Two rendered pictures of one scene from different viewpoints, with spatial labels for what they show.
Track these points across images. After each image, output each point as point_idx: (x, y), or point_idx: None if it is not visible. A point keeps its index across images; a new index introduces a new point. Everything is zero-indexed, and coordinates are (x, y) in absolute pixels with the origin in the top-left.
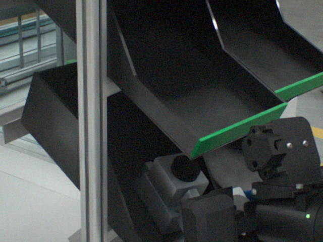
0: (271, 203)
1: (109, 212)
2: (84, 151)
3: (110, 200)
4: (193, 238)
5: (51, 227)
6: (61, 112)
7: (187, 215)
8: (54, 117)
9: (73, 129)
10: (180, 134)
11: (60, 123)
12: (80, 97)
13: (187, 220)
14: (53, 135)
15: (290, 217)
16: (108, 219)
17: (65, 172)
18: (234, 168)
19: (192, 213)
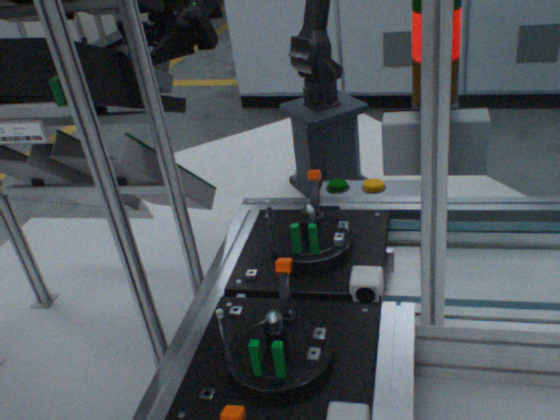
0: (178, 15)
1: (140, 98)
2: (143, 44)
3: (138, 88)
4: (210, 27)
5: None
6: (90, 52)
7: (204, 17)
8: (86, 63)
9: (102, 58)
10: (155, 0)
11: (92, 64)
12: (132, 3)
13: (205, 20)
14: (90, 81)
15: (190, 10)
16: (141, 104)
17: (107, 102)
18: None
19: (205, 14)
